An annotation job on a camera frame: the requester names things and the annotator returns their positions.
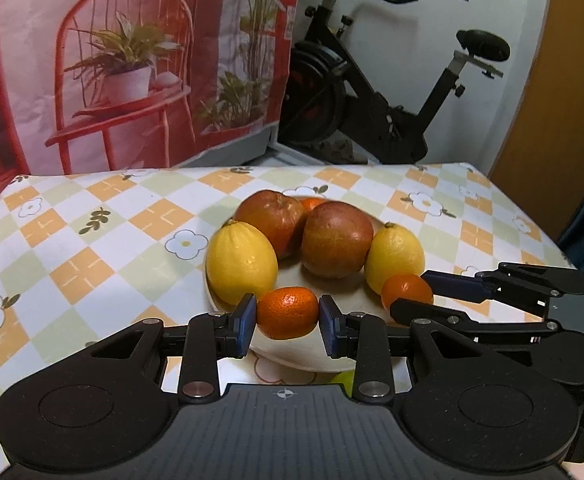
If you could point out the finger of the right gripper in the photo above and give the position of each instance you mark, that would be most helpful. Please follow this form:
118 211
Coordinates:
407 312
455 286

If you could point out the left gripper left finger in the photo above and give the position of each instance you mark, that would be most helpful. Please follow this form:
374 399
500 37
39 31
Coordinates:
211 338

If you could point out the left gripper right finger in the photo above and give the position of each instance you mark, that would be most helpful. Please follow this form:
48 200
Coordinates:
361 337

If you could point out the yellow lemon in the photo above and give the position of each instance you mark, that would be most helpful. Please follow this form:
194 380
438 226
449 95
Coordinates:
240 260
394 250

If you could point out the orange tangerine gripped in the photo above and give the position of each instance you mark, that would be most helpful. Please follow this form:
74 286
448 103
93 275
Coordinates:
287 313

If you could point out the large red apple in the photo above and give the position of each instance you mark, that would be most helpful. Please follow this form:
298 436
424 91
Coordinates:
336 240

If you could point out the small red apple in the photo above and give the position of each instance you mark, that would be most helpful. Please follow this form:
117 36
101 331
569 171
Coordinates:
279 217

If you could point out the small orange tangerine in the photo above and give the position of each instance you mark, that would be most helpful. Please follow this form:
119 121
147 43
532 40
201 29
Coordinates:
310 203

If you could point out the checkered floral tablecloth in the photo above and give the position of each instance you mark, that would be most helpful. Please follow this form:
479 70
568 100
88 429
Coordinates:
84 256

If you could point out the printed pink backdrop cloth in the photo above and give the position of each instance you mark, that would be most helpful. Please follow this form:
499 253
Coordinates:
96 85

